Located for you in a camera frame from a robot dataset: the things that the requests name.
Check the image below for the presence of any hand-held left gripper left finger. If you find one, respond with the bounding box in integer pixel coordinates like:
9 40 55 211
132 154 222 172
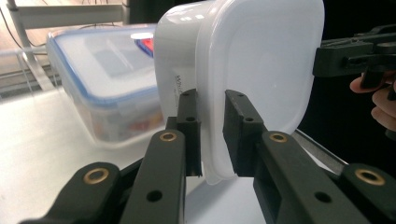
164 88 203 177

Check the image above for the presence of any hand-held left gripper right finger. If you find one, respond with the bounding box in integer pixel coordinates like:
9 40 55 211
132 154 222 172
221 89 269 178

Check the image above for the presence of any translucent white lid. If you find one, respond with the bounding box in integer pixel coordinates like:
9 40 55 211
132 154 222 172
194 0 326 187

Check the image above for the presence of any metal edge strip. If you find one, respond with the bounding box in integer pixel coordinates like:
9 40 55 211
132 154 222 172
291 128 349 175

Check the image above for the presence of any clear container with blue-rimmed lid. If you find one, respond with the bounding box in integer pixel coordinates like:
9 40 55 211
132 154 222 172
45 24 166 147

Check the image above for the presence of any grey metal stand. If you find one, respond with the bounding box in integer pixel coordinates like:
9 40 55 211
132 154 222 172
6 0 131 91

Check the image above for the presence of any wire mesh rack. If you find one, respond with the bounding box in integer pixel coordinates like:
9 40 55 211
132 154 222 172
0 46 62 98

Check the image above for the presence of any black cable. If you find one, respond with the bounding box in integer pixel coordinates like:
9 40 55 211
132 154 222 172
0 7 25 49

